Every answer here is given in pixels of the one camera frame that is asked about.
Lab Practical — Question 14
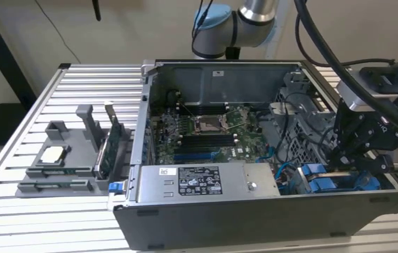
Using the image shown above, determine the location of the black disk wire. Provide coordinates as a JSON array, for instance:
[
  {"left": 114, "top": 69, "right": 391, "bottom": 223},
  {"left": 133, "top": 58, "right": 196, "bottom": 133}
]
[
  {"left": 316, "top": 122, "right": 340, "bottom": 162},
  {"left": 323, "top": 128, "right": 339, "bottom": 161}
]

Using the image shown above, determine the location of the blue wire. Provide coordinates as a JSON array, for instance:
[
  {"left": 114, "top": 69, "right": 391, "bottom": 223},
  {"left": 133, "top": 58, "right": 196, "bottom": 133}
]
[{"left": 257, "top": 146, "right": 296, "bottom": 194}]

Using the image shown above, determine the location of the thin black wire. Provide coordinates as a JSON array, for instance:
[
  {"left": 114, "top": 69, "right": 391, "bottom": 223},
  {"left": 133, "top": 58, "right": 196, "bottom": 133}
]
[{"left": 275, "top": 91, "right": 312, "bottom": 162}]

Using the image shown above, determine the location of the black PC case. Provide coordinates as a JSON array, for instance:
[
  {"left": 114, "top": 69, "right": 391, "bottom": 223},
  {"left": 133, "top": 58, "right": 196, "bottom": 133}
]
[{"left": 105, "top": 58, "right": 398, "bottom": 251}]

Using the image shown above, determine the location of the CPU socket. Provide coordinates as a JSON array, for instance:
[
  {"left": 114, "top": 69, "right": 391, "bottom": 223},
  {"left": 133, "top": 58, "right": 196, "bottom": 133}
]
[{"left": 193, "top": 114, "right": 228, "bottom": 134}]

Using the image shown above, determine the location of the silver CPU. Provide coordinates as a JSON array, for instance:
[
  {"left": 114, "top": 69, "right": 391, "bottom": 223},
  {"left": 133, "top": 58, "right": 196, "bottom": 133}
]
[{"left": 38, "top": 145, "right": 69, "bottom": 164}]

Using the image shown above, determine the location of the blue expansion slot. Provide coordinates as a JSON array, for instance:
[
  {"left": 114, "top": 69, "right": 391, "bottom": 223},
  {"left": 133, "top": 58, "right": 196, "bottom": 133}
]
[{"left": 172, "top": 155, "right": 216, "bottom": 162}]

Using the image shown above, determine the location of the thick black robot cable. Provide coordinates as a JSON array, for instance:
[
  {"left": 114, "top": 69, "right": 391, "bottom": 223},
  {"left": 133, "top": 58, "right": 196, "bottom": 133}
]
[{"left": 292, "top": 0, "right": 398, "bottom": 137}]

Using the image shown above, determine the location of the metal drive cage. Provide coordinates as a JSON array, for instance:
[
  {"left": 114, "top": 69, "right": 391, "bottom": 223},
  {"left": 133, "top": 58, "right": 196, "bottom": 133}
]
[{"left": 267, "top": 71, "right": 340, "bottom": 166}]

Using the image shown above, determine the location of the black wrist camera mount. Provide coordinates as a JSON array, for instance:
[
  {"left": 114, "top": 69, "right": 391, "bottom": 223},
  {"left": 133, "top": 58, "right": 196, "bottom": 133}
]
[{"left": 359, "top": 67, "right": 398, "bottom": 93}]

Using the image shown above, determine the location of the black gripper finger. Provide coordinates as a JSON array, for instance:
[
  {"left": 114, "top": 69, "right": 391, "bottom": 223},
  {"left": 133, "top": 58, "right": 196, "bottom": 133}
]
[
  {"left": 327, "top": 146, "right": 352, "bottom": 170},
  {"left": 355, "top": 151, "right": 398, "bottom": 175}
]

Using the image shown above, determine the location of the metal socket cover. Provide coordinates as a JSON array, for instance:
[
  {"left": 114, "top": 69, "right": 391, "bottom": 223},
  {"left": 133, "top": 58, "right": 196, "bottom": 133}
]
[{"left": 224, "top": 108, "right": 255, "bottom": 130}]

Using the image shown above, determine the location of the wire locking lever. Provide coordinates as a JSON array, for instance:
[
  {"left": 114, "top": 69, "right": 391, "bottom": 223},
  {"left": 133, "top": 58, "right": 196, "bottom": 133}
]
[{"left": 178, "top": 102, "right": 197, "bottom": 119}]

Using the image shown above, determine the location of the blue disk carrier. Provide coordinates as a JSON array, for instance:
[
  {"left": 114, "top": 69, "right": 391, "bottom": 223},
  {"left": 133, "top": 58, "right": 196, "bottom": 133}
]
[{"left": 307, "top": 177, "right": 381, "bottom": 194}]

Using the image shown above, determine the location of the black hanging object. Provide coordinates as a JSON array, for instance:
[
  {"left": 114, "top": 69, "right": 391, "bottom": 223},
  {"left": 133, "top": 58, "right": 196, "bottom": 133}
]
[{"left": 90, "top": 0, "right": 101, "bottom": 22}]

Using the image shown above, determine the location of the green motherboard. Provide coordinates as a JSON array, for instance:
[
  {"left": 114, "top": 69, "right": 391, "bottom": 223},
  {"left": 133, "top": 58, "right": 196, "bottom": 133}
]
[{"left": 148, "top": 102, "right": 273, "bottom": 166}]

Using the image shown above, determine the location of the green RAM stick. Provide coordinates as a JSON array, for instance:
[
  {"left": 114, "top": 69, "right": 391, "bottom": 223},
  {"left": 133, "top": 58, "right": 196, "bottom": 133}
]
[
  {"left": 33, "top": 181, "right": 81, "bottom": 189},
  {"left": 42, "top": 168, "right": 90, "bottom": 176}
]

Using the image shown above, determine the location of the grey parts rack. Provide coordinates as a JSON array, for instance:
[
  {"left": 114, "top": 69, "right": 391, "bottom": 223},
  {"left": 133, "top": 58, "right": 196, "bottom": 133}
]
[{"left": 14, "top": 104, "right": 133, "bottom": 198}]

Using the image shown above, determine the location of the silver power supply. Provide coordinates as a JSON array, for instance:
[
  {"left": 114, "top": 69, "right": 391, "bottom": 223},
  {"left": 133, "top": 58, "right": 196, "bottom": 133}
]
[{"left": 133, "top": 162, "right": 280, "bottom": 203}]

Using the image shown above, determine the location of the green graphics card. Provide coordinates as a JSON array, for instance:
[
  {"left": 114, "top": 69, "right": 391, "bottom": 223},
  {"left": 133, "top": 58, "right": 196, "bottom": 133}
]
[{"left": 92, "top": 101, "right": 124, "bottom": 182}]

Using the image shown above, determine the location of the coloured power wire bundle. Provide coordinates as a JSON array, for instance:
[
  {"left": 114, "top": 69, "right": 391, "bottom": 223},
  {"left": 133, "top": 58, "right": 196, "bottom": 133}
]
[{"left": 272, "top": 163, "right": 291, "bottom": 190}]

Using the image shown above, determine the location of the hard disk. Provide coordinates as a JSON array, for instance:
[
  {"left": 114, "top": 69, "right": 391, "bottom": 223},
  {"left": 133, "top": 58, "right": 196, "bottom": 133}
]
[{"left": 299, "top": 162, "right": 379, "bottom": 182}]

